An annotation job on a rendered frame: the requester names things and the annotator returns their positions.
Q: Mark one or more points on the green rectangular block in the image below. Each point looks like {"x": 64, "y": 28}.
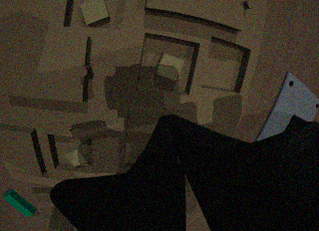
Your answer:
{"x": 19, "y": 203}

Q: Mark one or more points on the tan wooden puzzle board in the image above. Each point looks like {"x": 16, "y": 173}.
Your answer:
{"x": 63, "y": 83}

